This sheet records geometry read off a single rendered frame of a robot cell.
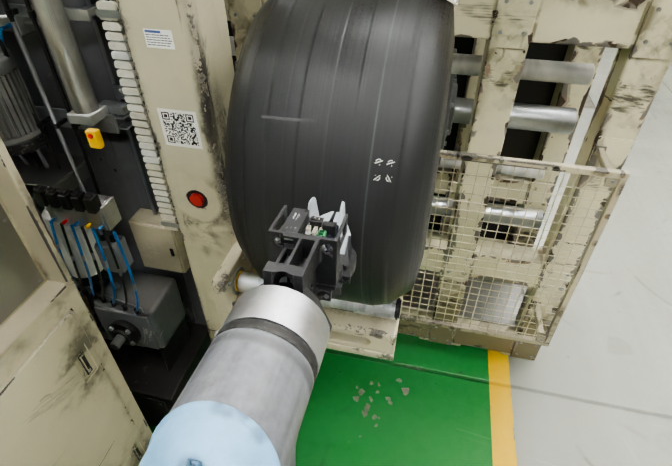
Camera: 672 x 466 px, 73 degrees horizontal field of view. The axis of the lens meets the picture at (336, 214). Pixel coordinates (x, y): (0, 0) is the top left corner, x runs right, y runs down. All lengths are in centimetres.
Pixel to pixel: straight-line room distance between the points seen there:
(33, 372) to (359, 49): 88
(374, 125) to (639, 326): 199
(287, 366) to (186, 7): 59
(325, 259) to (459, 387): 153
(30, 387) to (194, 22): 77
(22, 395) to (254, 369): 83
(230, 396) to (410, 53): 46
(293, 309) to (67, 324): 82
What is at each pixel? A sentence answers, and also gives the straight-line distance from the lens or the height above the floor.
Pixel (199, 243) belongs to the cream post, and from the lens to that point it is 106.
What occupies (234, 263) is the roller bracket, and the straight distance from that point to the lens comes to 97.
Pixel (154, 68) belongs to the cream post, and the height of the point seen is 133.
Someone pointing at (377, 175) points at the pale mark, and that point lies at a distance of 58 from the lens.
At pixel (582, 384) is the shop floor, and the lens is 211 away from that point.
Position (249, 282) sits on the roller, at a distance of 97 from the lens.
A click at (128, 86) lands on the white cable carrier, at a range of 93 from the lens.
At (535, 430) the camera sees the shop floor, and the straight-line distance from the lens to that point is 194.
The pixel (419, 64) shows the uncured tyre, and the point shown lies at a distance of 62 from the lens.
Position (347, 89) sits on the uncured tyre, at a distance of 60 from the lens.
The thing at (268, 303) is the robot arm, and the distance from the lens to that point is 38.
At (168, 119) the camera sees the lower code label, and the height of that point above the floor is 124.
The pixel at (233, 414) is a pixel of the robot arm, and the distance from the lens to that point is 32.
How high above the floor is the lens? 161
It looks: 38 degrees down
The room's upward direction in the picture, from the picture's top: straight up
